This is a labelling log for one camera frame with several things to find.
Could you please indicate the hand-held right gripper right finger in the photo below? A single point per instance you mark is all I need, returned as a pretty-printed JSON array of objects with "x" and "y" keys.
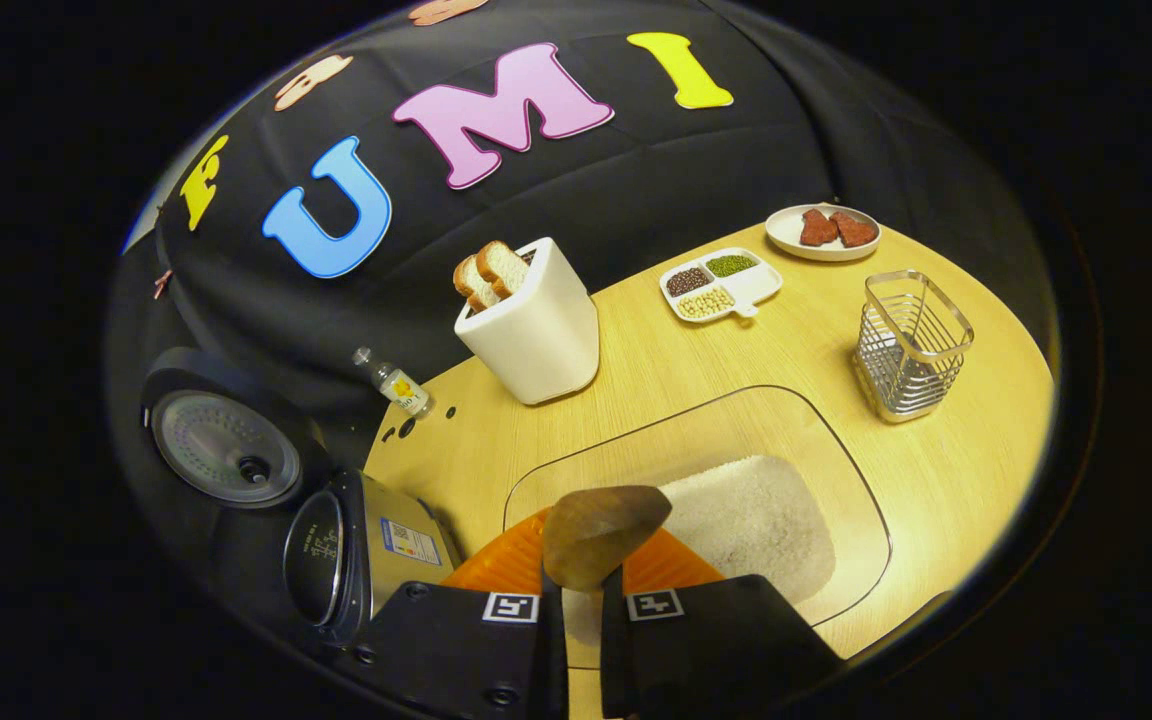
[{"x": 716, "y": 650}]

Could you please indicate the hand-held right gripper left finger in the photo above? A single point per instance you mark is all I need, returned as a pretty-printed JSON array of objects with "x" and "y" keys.
[{"x": 456, "y": 640}]

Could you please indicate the wooden spoon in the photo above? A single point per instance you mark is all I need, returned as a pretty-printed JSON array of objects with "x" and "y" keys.
[{"x": 601, "y": 530}]

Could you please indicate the dark grey rice cooker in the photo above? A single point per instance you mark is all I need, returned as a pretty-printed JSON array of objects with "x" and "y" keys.
[{"x": 236, "y": 450}]

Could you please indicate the clear plastic container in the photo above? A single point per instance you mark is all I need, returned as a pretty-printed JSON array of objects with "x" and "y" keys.
[{"x": 696, "y": 425}]

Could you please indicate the small glass bottle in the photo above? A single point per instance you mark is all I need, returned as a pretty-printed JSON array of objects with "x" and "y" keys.
[{"x": 398, "y": 386}]

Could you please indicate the white toaster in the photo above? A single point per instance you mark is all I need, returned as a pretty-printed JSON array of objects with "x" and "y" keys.
[{"x": 536, "y": 340}]

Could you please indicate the bread slice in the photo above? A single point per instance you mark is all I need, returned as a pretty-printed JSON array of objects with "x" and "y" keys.
[
  {"x": 474, "y": 285},
  {"x": 504, "y": 268}
]

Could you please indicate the white divided bean dish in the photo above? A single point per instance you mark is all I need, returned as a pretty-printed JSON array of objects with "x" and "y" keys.
[{"x": 751, "y": 288}]

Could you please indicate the white round plate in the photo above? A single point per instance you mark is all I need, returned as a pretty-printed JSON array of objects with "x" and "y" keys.
[{"x": 786, "y": 232}]

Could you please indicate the red meat piece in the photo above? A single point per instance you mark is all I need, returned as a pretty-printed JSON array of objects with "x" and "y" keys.
[
  {"x": 856, "y": 230},
  {"x": 818, "y": 228}
]

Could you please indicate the pink cloth clip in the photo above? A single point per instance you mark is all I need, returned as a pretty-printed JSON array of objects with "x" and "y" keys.
[{"x": 162, "y": 284}]

